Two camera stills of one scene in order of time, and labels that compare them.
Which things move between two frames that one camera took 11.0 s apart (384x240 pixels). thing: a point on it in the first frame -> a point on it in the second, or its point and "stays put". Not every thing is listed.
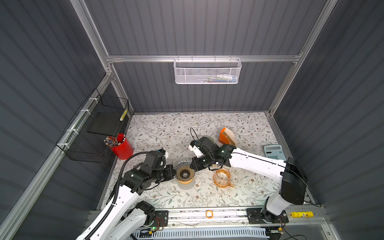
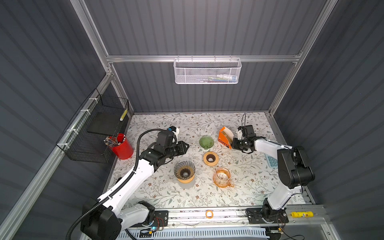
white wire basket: [207, 71] stays put
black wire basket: [101, 117] stays put
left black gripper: [171, 172] -> [181, 145]
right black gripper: [195, 165] -> [234, 145]
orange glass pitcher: [221, 178] stays put
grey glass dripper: [184, 172] stays put
